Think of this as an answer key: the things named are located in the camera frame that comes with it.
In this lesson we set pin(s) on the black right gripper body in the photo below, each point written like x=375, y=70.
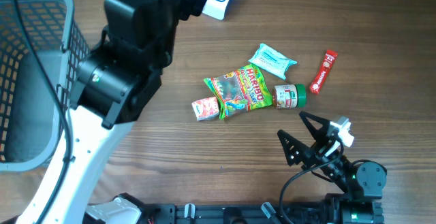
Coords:
x=318, y=150

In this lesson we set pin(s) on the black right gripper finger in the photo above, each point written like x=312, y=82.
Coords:
x=295, y=151
x=317, y=126

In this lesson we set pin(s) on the Haribo gummy candy bag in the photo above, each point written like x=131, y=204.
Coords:
x=239, y=91

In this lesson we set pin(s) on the teal tissue pack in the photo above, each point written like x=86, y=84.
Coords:
x=271, y=61

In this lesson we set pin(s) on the small red white box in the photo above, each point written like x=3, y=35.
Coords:
x=205, y=109

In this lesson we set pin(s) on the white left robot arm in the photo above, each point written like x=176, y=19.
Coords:
x=113, y=84

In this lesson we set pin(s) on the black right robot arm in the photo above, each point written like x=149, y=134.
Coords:
x=361, y=181

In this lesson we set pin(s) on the green lid spice jar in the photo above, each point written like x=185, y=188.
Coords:
x=289, y=96

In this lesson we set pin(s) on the grey plastic mesh basket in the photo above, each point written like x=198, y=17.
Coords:
x=30, y=123

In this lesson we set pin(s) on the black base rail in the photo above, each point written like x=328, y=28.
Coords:
x=125, y=208

